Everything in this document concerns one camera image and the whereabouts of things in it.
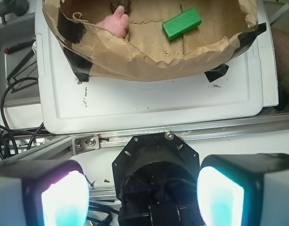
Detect brown furry toy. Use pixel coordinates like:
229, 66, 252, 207
110, 0, 131, 15

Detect grey clamp fixture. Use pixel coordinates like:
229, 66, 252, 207
0, 0, 29, 25

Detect aluminium extrusion rail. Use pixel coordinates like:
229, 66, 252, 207
11, 113, 289, 160

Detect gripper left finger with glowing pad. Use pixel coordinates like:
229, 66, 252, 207
0, 160, 89, 226

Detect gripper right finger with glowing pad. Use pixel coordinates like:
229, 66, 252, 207
197, 153, 289, 226

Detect green rectangular block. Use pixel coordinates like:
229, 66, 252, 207
162, 8, 202, 41

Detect pink plush bunny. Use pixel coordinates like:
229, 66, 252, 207
96, 6, 129, 38

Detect black cable loop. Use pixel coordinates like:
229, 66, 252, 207
0, 42, 45, 163

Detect brown paper bag tray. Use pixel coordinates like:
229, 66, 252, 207
42, 0, 267, 82

